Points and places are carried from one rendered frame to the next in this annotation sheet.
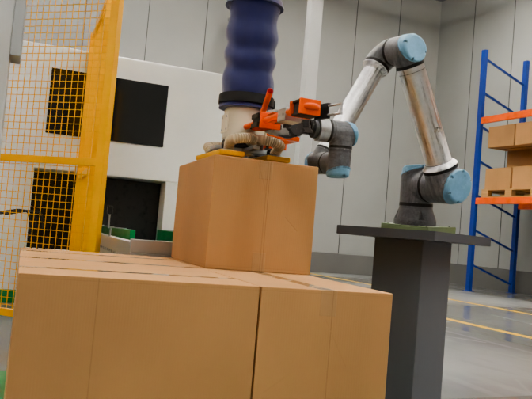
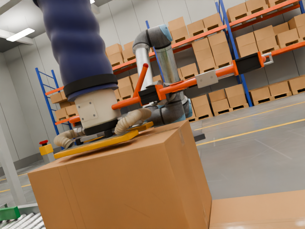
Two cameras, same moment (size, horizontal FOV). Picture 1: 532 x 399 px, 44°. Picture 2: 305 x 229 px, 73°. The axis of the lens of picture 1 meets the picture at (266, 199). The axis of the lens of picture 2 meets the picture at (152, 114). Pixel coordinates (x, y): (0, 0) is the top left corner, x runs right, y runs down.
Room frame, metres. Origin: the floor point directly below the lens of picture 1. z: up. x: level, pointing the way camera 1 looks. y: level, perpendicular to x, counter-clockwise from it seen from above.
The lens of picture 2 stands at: (1.92, 0.65, 1.05)
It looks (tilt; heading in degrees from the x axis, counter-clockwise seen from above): 2 degrees down; 311
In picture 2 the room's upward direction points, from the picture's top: 17 degrees counter-clockwise
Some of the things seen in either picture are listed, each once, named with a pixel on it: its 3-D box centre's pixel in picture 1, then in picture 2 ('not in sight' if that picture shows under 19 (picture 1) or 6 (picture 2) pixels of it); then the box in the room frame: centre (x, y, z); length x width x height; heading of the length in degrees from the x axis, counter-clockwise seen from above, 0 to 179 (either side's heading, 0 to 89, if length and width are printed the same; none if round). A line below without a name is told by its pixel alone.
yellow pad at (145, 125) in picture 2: (263, 157); (117, 130); (2.70, 0.03, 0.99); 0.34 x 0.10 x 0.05; 21
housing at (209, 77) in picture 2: (289, 115); (206, 79); (2.23, -0.06, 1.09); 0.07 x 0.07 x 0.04; 21
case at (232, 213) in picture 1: (239, 215); (127, 186); (2.65, 0.10, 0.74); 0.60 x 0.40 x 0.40; 19
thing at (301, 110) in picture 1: (305, 108); (246, 64); (2.11, -0.10, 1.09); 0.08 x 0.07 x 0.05; 21
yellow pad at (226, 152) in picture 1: (219, 152); (94, 140); (2.63, 0.20, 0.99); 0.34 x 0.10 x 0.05; 21
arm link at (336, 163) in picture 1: (337, 161); (173, 112); (2.56, -0.27, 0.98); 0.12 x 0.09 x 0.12; 30
